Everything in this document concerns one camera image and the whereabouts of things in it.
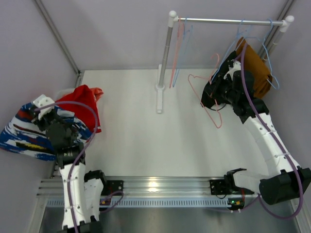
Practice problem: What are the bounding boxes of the blue patterned trousers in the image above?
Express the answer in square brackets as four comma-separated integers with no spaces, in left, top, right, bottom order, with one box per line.
[0,103,92,161]

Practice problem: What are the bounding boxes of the red trousers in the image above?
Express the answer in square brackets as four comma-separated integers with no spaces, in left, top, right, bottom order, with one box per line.
[56,85,102,133]

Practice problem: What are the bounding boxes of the orange white patterned trousers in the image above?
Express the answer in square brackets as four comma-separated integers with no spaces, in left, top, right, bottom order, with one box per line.
[90,87,104,102]

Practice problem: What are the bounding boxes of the light blue hanger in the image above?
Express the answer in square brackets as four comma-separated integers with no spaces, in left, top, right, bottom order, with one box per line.
[172,17,193,88]
[248,18,280,90]
[209,18,252,84]

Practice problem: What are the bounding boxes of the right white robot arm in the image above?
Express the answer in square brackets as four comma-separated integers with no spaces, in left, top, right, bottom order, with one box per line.
[201,70,311,205]

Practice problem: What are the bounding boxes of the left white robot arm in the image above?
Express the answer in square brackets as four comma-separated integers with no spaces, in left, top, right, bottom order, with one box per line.
[31,106,106,233]

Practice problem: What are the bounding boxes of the black trousers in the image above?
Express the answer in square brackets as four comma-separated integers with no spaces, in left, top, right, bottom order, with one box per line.
[211,50,237,83]

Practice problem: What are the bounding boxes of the brown trousers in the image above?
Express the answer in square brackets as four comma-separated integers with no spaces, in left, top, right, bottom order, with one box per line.
[244,45,272,99]

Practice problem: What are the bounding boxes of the white plastic laundry basket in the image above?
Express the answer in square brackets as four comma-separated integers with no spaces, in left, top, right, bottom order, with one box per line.
[54,88,75,100]

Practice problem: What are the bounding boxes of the white clothes rack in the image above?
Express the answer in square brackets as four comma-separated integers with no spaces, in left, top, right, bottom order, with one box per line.
[155,10,296,114]

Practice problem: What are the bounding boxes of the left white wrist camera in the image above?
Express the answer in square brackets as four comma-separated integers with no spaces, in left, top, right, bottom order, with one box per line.
[32,94,55,120]

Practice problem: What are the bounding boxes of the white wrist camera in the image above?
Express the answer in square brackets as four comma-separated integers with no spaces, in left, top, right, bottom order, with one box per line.
[223,61,241,81]
[32,94,55,120]

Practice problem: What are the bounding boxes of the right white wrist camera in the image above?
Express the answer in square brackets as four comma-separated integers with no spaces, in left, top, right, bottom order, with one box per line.
[223,61,241,81]

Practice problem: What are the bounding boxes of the aluminium mounting rail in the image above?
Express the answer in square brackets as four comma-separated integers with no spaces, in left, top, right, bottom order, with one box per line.
[36,176,221,198]

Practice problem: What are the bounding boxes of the grey slotted cable duct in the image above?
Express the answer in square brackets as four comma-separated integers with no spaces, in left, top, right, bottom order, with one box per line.
[46,197,231,209]

